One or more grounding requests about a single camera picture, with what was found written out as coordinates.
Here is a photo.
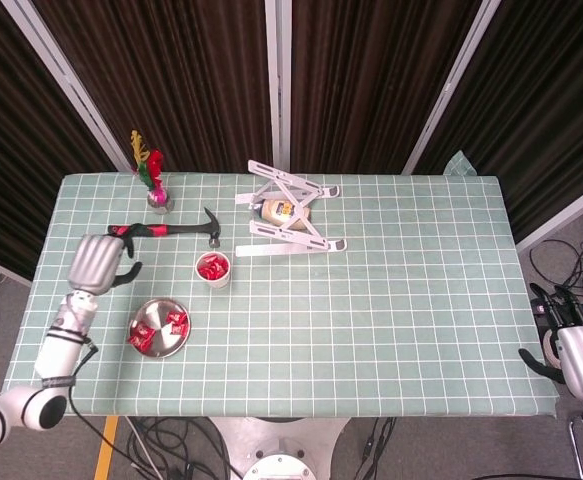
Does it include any white metal frame post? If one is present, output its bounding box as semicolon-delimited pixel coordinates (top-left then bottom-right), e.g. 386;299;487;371
0;0;133;174
264;0;293;171
402;0;502;175

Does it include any colourful feather shuttlecock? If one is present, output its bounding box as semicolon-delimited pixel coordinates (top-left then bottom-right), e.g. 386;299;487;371
129;129;168;207

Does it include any red black claw hammer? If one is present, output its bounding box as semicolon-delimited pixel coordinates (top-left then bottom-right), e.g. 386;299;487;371
107;207;222;250

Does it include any white black sneaker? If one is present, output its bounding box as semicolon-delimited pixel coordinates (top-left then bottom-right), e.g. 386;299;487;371
542;327;562;366

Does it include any mayonnaise squeeze bottle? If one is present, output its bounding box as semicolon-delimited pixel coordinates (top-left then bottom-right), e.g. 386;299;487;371
250;198;313;231

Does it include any white paper cup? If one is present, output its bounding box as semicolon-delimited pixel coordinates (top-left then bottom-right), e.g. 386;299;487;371
194;251;232;290

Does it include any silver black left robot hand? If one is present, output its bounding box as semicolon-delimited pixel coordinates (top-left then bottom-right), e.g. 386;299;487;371
67;224;144;297

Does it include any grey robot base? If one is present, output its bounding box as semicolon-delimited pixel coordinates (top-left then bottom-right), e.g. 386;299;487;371
210;417;353;480

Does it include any dark brown pleated curtain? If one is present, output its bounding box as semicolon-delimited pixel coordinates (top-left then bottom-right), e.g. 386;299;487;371
414;0;583;242
290;0;485;175
0;0;118;281

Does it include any white folding laptop stand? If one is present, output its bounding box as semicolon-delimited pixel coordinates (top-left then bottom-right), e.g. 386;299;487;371
234;159;348;259

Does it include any green checked tablecloth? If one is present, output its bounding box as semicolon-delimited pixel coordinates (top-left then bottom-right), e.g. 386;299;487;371
0;149;558;419

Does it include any round metal plate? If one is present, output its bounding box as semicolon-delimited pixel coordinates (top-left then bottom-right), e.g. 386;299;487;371
128;297;192;360

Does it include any black cable with plug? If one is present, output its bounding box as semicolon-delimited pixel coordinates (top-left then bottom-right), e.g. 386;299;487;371
355;417;397;480

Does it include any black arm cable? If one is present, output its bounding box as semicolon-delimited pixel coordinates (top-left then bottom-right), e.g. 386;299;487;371
65;337;142;474

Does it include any yellow floor tape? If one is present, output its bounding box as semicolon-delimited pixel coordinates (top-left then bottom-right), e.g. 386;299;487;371
93;415;121;480

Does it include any white screen base rail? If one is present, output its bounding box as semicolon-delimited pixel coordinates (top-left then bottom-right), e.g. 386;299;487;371
0;248;35;287
514;173;583;254

